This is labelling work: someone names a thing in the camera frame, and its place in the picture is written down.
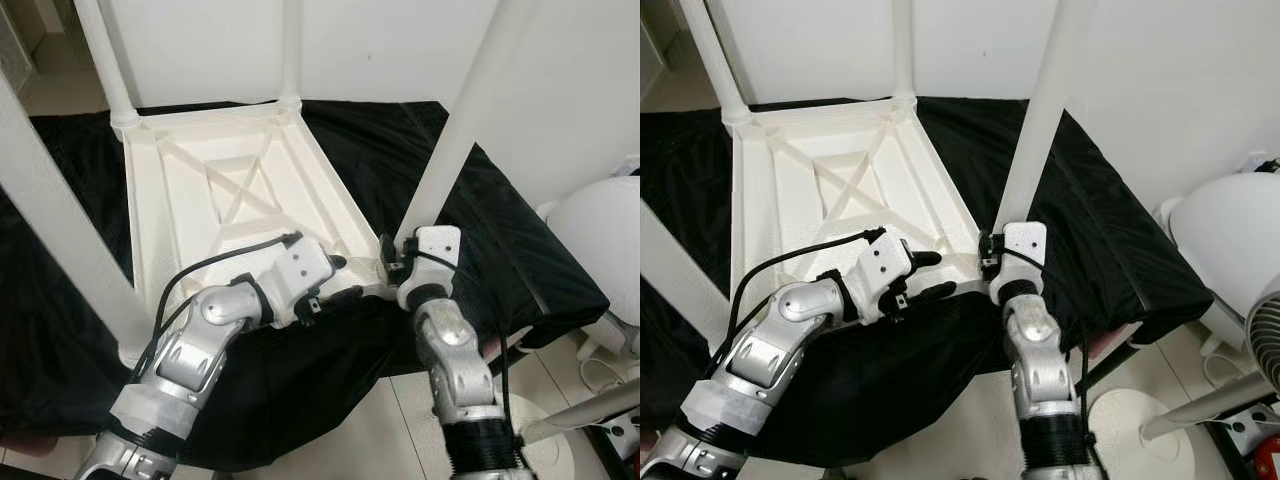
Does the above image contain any white plastic table leg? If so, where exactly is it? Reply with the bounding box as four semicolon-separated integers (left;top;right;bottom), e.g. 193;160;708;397
990;0;1099;236
0;75;151;366
280;0;304;111
75;0;141;136
680;0;753;131
395;0;541;246
640;200;736;331
890;0;918;109

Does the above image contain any white plastic children table top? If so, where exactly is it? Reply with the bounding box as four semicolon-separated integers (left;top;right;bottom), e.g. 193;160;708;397
122;95;401;366
730;92;986;331

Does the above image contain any black cloth table cover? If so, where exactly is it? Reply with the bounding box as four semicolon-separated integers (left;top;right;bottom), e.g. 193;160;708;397
0;100;611;471
640;97;1216;469

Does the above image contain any black metal table brace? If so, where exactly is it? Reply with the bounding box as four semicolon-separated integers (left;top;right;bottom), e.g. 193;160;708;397
1078;343;1141;393
490;345;543;386

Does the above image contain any white rounded appliance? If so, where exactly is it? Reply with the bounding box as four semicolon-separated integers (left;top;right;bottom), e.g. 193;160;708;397
538;178;641;346
1158;172;1280;341

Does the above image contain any white round stand base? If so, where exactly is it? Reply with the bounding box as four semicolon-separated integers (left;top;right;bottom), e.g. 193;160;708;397
1085;388;1196;480
510;395;576;480

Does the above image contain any grey round fan grille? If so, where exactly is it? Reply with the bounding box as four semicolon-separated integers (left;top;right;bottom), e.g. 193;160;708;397
1245;285;1280;393

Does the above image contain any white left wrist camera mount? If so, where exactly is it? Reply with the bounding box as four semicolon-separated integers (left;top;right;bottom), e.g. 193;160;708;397
855;235;916;323
272;238;336;326

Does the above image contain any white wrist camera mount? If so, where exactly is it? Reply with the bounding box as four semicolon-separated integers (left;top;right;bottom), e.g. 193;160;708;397
398;226;463;306
990;222;1049;301
855;235;916;323
272;238;336;326

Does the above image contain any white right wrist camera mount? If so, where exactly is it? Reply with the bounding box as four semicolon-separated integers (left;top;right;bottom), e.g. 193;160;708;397
398;226;463;306
990;222;1049;301

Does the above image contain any white appliance power cord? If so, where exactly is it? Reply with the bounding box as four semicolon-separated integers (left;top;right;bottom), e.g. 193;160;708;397
1200;343;1251;391
580;355;626;396

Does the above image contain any black floor rail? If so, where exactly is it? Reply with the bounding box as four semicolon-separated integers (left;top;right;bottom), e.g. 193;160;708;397
595;435;641;480
1210;428;1266;480

